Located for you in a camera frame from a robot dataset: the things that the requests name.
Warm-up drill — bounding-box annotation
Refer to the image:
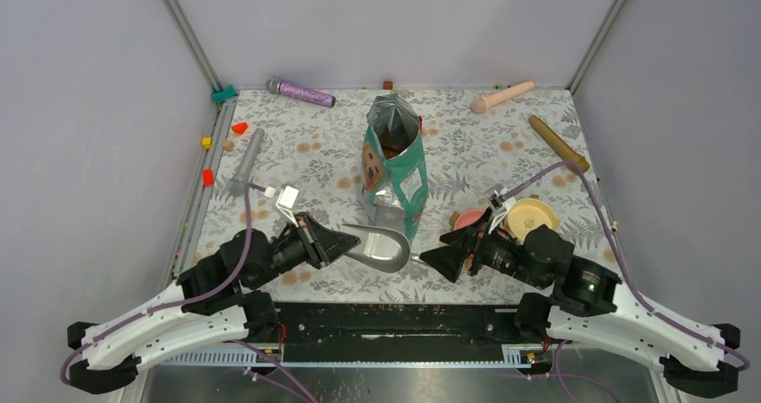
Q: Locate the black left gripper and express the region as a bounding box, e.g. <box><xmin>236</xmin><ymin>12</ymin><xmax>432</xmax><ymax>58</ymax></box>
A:
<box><xmin>250</xmin><ymin>211</ymin><xmax>363</xmax><ymax>290</ymax></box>

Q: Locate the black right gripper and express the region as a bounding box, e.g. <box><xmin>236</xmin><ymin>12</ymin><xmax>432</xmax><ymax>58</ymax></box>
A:
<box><xmin>418</xmin><ymin>206</ymin><xmax>547</xmax><ymax>288</ymax></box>

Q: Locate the grey plastic scoop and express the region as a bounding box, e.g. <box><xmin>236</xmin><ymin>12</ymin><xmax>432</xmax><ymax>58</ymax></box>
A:
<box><xmin>340</xmin><ymin>224</ymin><xmax>419</xmax><ymax>274</ymax></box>

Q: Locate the green dog food bag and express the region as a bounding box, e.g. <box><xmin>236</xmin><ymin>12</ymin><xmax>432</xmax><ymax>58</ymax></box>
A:
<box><xmin>361</xmin><ymin>93</ymin><xmax>429</xmax><ymax>241</ymax></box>

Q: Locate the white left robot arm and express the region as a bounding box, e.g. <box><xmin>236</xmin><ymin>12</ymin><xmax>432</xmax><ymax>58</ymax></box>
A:
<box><xmin>59</xmin><ymin>193</ymin><xmax>361</xmax><ymax>395</ymax></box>

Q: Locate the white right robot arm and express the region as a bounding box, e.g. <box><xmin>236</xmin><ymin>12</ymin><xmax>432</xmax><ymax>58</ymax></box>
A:
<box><xmin>420</xmin><ymin>193</ymin><xmax>740</xmax><ymax>399</ymax></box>

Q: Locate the pink pet bowl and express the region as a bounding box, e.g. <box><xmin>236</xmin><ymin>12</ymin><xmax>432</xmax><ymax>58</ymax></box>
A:
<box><xmin>450</xmin><ymin>209</ymin><xmax>486</xmax><ymax>230</ymax></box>

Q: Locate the yellow pet bowl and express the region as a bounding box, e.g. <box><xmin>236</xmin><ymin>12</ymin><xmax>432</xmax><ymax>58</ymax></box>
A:
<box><xmin>504</xmin><ymin>197</ymin><xmax>561</xmax><ymax>242</ymax></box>

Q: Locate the floral table mat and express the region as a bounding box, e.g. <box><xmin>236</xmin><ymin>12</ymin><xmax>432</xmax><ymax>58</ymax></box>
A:
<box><xmin>224</xmin><ymin>89</ymin><xmax>617</xmax><ymax>304</ymax></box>

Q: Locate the grey cylinder tool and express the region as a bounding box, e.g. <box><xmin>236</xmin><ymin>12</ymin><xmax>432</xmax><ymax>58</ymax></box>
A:
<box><xmin>228</xmin><ymin>127</ymin><xmax>265</xmax><ymax>197</ymax></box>

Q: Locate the orange toy block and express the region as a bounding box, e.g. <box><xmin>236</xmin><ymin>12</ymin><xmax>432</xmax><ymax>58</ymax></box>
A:
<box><xmin>202</xmin><ymin>168</ymin><xmax>215</xmax><ymax>187</ymax></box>

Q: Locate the red toy block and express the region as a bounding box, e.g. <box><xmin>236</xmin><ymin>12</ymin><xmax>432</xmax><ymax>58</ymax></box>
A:
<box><xmin>231</xmin><ymin>122</ymin><xmax>249</xmax><ymax>136</ymax></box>

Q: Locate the purple glitter microphone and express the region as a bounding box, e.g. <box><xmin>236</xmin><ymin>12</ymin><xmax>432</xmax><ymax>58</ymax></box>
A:
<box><xmin>266</xmin><ymin>77</ymin><xmax>336</xmax><ymax>109</ymax></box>

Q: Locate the pink toy stick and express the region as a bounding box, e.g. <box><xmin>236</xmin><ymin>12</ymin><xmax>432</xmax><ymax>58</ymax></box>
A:
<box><xmin>469</xmin><ymin>81</ymin><xmax>535</xmax><ymax>114</ymax></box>

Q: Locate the brown wooden rolling pin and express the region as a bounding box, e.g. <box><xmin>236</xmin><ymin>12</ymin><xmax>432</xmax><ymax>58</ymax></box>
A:
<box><xmin>528</xmin><ymin>115</ymin><xmax>590</xmax><ymax>173</ymax></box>

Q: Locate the teal clip in corner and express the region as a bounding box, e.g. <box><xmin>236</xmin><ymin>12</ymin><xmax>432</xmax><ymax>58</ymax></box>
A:
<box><xmin>211</xmin><ymin>84</ymin><xmax>237</xmax><ymax>104</ymax></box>

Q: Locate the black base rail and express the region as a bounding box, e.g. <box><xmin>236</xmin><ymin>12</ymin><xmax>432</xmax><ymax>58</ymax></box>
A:
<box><xmin>242</xmin><ymin>302</ymin><xmax>556</xmax><ymax>364</ymax></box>

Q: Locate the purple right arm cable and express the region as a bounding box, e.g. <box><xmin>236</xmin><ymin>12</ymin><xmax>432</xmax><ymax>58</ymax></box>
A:
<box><xmin>493</xmin><ymin>161</ymin><xmax>751</xmax><ymax>403</ymax></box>

